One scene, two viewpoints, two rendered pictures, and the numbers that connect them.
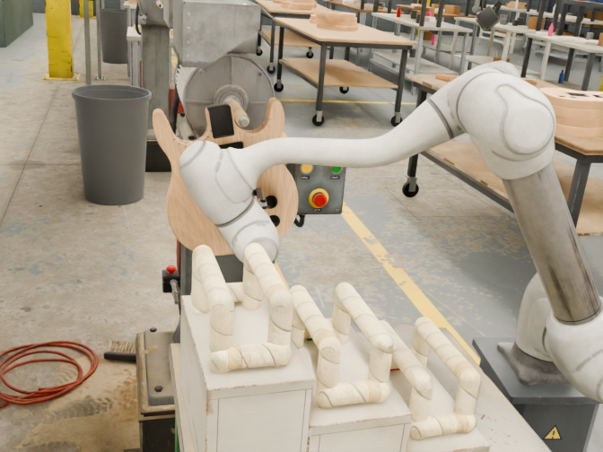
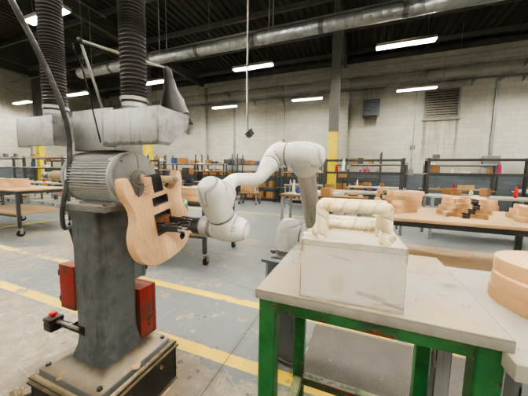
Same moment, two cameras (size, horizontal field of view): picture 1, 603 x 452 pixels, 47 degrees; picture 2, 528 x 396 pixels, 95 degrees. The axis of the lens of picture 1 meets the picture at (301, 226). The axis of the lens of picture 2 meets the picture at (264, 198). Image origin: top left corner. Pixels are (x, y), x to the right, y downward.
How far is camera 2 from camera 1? 1.12 m
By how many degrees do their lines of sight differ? 54
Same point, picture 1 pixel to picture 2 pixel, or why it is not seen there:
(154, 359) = (72, 377)
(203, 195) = (221, 204)
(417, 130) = (271, 166)
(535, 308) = (289, 233)
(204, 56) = (168, 138)
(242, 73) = (142, 161)
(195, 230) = (149, 251)
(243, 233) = (238, 222)
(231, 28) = (177, 125)
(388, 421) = not seen: hidden behind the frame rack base
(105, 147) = not seen: outside the picture
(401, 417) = not seen: hidden behind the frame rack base
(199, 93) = (122, 174)
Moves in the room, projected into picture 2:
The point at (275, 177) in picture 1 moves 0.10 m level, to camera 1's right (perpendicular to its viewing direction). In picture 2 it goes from (181, 210) to (197, 208)
